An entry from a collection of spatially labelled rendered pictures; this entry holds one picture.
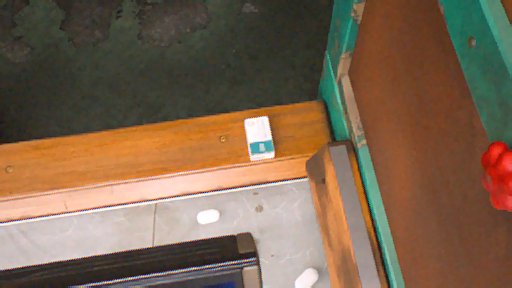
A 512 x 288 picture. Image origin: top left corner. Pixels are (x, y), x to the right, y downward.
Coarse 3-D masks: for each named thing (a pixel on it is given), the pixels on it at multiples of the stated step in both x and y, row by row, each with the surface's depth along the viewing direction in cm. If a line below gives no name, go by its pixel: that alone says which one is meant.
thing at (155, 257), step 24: (192, 240) 55; (216, 240) 53; (240, 240) 52; (48, 264) 53; (72, 264) 52; (96, 264) 51; (120, 264) 50; (144, 264) 49; (168, 264) 48; (192, 264) 48; (216, 264) 48; (240, 264) 48
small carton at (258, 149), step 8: (248, 120) 91; (256, 120) 91; (264, 120) 91; (248, 128) 90; (256, 128) 90; (264, 128) 90; (248, 136) 90; (256, 136) 90; (264, 136) 90; (248, 144) 90; (256, 144) 89; (264, 144) 89; (272, 144) 89; (256, 152) 89; (264, 152) 89; (272, 152) 89
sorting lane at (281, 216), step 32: (224, 192) 91; (256, 192) 91; (288, 192) 91; (0, 224) 88; (32, 224) 89; (64, 224) 89; (96, 224) 89; (128, 224) 89; (160, 224) 89; (192, 224) 89; (224, 224) 89; (256, 224) 89; (288, 224) 89; (0, 256) 87; (32, 256) 87; (64, 256) 87; (288, 256) 87; (320, 256) 87
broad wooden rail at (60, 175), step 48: (48, 144) 91; (96, 144) 91; (144, 144) 91; (192, 144) 91; (240, 144) 91; (288, 144) 91; (0, 192) 88; (48, 192) 88; (96, 192) 89; (144, 192) 90; (192, 192) 90
